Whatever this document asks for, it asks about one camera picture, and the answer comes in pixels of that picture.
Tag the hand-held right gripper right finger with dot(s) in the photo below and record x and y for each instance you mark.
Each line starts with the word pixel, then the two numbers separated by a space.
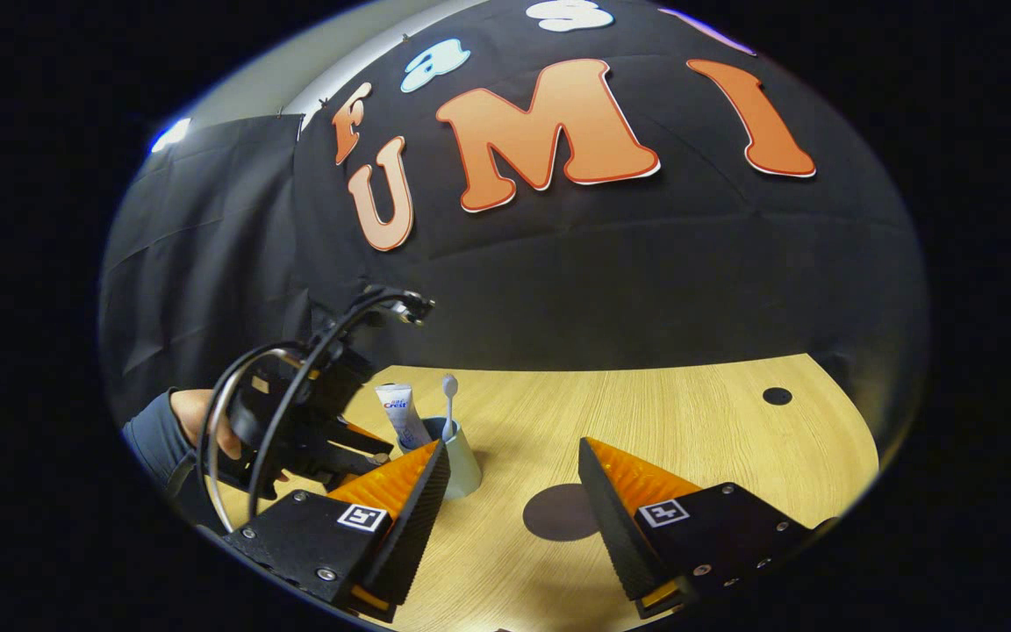
pixel 615 527

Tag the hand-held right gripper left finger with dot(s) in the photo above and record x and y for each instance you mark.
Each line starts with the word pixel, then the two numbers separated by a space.
pixel 413 527

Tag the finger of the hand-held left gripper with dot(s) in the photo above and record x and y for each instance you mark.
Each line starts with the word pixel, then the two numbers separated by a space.
pixel 369 436
pixel 334 465

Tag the white toothpaste tube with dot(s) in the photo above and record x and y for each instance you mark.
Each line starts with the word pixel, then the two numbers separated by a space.
pixel 402 412

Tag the dark brown round coaster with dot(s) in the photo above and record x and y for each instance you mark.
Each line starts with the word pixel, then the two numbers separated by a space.
pixel 558 513

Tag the white toothbrush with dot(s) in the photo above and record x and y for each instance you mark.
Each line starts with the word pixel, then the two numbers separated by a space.
pixel 449 391

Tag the wooden desktop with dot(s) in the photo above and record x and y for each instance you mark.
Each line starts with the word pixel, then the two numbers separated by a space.
pixel 690 439

